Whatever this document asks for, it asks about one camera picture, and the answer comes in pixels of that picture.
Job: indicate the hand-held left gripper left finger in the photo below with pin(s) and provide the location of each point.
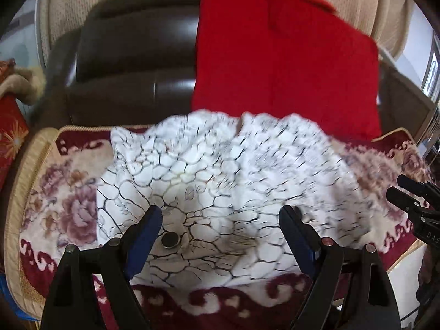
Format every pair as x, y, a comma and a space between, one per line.
146, 233

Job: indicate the blue plastic sheet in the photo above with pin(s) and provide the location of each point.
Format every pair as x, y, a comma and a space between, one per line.
7, 295

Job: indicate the red embroidered cushion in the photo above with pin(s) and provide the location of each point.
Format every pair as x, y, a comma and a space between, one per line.
10, 134

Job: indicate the white appliance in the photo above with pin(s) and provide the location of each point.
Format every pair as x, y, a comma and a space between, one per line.
17, 34

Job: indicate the red garment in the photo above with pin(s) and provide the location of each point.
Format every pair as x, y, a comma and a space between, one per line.
275, 58

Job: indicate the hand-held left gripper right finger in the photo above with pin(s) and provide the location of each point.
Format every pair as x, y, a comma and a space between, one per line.
297, 237

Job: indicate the white crackle-print garment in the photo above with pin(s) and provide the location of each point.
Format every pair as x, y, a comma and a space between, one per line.
220, 165

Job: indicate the beige dotted curtain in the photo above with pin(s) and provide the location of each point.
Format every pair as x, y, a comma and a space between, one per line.
79, 0

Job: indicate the dark brown leather sofa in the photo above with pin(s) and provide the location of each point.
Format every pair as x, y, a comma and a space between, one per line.
130, 58

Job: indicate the beige fur-trimmed cloth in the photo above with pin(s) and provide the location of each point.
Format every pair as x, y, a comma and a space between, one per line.
25, 84

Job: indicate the orange patterned cloth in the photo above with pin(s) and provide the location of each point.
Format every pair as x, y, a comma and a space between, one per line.
6, 70

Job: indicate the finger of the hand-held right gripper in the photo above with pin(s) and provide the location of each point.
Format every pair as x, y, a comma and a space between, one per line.
402, 199
417, 187

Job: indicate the floral maroon sofa cover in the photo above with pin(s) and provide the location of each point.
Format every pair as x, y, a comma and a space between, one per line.
65, 192

